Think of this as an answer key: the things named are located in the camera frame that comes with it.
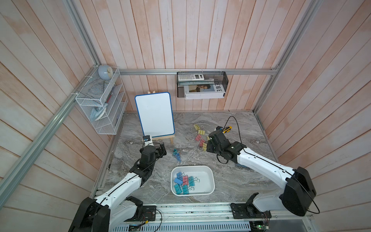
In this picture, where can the large teal binder clip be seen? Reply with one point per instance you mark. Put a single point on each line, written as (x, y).
(186, 189)

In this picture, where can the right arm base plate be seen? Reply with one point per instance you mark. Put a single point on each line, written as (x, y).
(248, 210)

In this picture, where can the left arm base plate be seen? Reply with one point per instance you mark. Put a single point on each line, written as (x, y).
(144, 213)

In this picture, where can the white book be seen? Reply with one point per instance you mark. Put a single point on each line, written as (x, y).
(204, 91)

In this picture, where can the white plastic storage box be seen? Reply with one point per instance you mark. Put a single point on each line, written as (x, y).
(206, 186)

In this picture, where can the small teal binder clip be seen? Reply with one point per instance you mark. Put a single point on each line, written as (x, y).
(193, 181)

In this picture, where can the black mesh wall basket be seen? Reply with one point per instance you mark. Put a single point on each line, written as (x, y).
(217, 78)

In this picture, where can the white calculator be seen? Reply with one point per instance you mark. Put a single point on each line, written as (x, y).
(190, 77)

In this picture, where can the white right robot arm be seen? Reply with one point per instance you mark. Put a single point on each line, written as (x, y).
(296, 190)

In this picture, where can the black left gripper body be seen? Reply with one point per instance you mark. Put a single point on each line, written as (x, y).
(159, 154)

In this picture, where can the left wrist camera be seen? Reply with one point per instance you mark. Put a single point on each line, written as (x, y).
(147, 140)

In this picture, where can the small blue binder clip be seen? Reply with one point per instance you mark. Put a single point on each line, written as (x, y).
(178, 181)

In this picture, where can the aluminium rail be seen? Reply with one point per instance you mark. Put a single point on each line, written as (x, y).
(208, 212)

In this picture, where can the blue framed whiteboard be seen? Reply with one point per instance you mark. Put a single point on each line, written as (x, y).
(155, 114)

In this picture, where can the white wire shelf rack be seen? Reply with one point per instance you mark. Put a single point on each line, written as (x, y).
(103, 102)

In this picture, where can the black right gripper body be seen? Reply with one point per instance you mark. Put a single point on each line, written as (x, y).
(210, 149)

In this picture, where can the yellow black utility knife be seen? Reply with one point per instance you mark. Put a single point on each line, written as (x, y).
(227, 129)

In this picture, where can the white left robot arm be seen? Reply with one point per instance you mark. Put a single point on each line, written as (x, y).
(107, 211)

